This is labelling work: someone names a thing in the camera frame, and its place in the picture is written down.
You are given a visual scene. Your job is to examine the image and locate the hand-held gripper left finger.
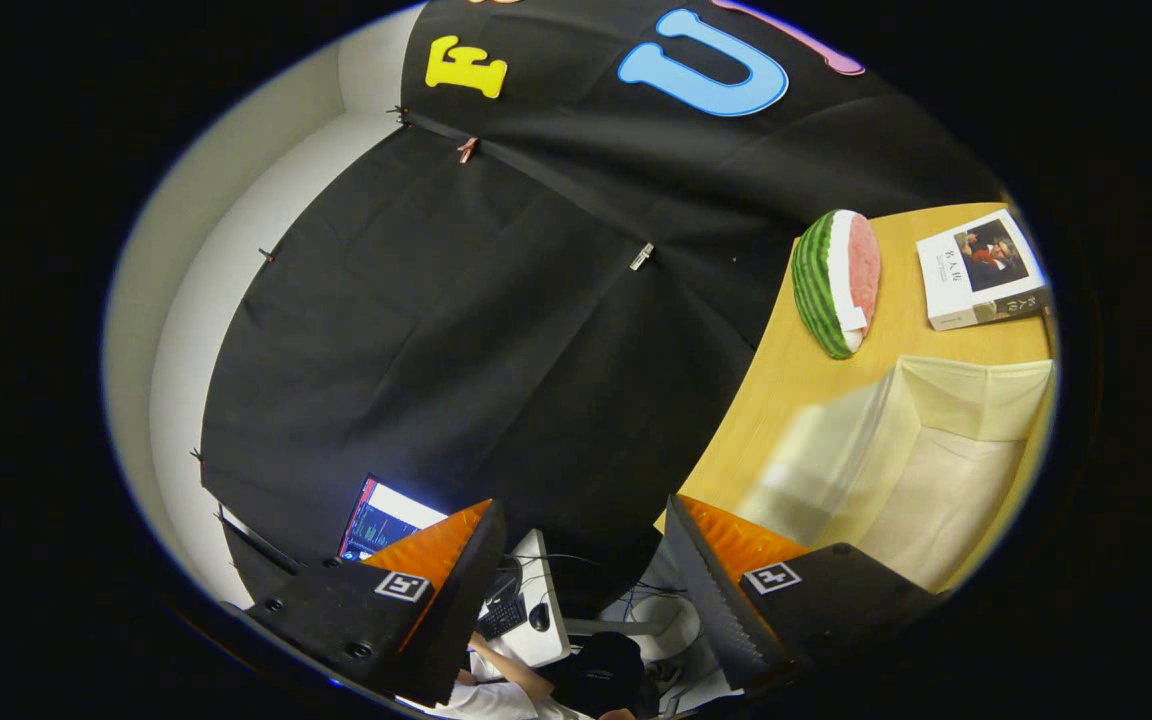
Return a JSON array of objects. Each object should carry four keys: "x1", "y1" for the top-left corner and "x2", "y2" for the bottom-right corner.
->
[{"x1": 244, "y1": 498, "x2": 507, "y2": 708}]

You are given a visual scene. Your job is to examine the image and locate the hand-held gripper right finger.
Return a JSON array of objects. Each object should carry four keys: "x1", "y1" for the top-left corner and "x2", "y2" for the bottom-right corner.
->
[{"x1": 664, "y1": 493, "x2": 937, "y2": 696}]

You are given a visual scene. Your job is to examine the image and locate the beige storage box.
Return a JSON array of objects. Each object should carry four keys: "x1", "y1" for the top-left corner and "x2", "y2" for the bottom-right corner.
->
[{"x1": 736, "y1": 355, "x2": 1056, "y2": 597}]

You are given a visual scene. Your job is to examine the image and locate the black keyboard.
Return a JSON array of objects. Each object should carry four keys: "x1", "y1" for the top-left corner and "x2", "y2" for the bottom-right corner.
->
[{"x1": 476, "y1": 595, "x2": 530, "y2": 642}]

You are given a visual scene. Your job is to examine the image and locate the white round object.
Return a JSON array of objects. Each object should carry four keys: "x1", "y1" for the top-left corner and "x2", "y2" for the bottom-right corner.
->
[{"x1": 624, "y1": 594, "x2": 703, "y2": 663}]

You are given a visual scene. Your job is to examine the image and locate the white office desk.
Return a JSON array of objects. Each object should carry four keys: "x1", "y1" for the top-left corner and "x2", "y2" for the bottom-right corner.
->
[{"x1": 474, "y1": 530, "x2": 573, "y2": 670}]

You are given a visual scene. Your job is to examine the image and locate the black backdrop cloth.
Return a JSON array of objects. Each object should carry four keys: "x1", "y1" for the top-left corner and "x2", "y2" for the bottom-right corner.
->
[{"x1": 198, "y1": 0, "x2": 1007, "y2": 616}]

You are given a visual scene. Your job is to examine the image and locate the watermelon slice toy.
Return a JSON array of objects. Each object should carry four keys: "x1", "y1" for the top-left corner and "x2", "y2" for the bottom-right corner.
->
[{"x1": 791, "y1": 209, "x2": 882, "y2": 361}]

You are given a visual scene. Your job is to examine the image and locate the white portrait cover book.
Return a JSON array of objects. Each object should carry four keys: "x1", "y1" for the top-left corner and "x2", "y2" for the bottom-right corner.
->
[{"x1": 916, "y1": 208, "x2": 1053, "y2": 332}]

